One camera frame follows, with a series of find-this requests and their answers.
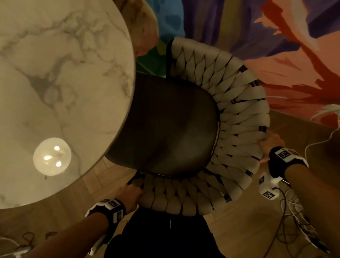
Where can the person's left hand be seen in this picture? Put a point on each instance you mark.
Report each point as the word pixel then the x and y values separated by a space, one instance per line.
pixel 128 196

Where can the person's right hand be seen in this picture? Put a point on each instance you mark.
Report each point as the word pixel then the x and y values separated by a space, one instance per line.
pixel 272 142

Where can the person's right fingers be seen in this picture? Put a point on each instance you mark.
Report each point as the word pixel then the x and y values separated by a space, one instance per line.
pixel 261 143

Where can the person's left fingers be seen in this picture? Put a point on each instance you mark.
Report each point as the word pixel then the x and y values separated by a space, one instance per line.
pixel 138 189

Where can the beige woven chair dark seat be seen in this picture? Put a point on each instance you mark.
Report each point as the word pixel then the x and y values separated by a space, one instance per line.
pixel 173 127

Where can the person's left forearm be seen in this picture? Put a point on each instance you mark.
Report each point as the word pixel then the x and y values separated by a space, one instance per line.
pixel 72 243

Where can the person's right forearm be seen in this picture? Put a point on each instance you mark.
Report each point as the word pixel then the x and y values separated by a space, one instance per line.
pixel 326 206

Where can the person's black trousers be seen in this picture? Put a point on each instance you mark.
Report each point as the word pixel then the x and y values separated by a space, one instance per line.
pixel 171 250

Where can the colourful patterned rug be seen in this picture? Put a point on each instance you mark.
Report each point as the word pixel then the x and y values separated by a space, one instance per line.
pixel 294 50

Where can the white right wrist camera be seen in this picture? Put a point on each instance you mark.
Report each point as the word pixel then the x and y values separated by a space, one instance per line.
pixel 268 188

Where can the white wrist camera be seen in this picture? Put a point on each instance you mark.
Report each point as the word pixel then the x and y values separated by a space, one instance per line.
pixel 268 188
pixel 97 245

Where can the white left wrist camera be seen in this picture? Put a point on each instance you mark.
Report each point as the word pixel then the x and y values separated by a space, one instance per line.
pixel 97 245

